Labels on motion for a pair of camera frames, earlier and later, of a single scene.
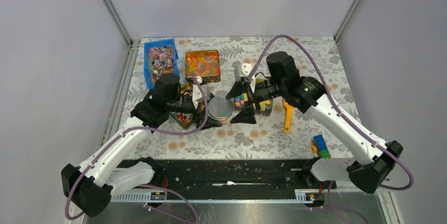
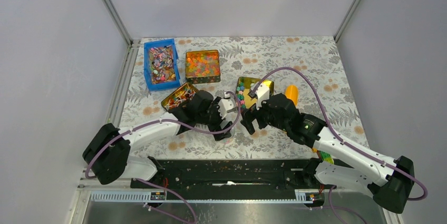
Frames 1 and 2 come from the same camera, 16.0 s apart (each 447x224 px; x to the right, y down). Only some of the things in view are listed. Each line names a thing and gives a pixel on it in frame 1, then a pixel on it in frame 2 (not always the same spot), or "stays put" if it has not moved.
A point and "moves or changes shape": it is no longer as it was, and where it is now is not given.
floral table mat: [239, 98] stays put
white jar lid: [220, 108] moves or changes shape
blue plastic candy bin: [161, 57] stays put
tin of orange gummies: [203, 63] stays put
